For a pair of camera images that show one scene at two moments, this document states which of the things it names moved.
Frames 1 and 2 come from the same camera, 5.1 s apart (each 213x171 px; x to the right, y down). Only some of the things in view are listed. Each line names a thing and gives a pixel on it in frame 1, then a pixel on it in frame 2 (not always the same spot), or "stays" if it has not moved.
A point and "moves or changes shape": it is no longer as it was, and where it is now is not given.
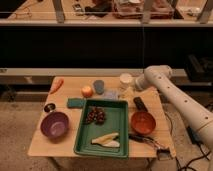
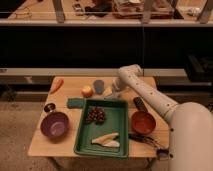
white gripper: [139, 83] to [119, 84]
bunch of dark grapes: [97, 115] stays
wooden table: [149, 131] stays
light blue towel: [111, 95] moves or changes shape
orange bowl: [143, 122] stays
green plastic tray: [116, 121] stays
